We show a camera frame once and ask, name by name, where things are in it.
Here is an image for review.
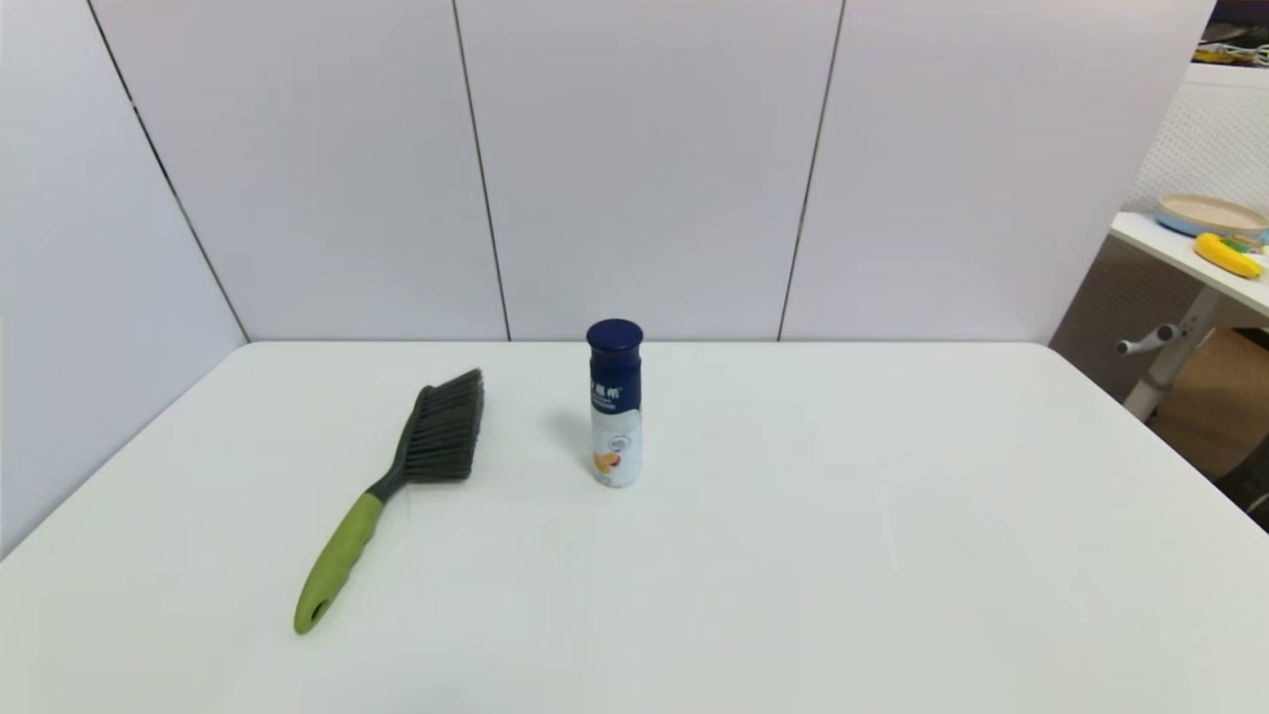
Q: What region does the beige blue rimmed plate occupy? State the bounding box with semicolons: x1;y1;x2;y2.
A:
1155;192;1269;240

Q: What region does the white side table leg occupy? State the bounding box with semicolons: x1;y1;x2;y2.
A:
1123;286;1226;422

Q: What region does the shelf clutter with yellow cable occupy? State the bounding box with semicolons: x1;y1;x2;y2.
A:
1195;0;1269;68

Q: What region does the blue capped white bottle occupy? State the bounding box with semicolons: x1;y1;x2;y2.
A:
586;318;644;488

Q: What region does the white side table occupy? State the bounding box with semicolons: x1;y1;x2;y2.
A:
1108;210;1269;319

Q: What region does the yellow toy banana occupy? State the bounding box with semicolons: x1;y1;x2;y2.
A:
1194;231;1264;280

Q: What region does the grey crank handle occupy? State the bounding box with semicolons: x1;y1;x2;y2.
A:
1116;323;1185;356

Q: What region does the white perforated panel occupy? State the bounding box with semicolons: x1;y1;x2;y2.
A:
1049;77;1269;400

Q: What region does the brown cardboard box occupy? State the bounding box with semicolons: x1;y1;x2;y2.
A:
1150;327;1269;479

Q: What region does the green handled grey brush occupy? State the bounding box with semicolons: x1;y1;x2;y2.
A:
293;368;486;636

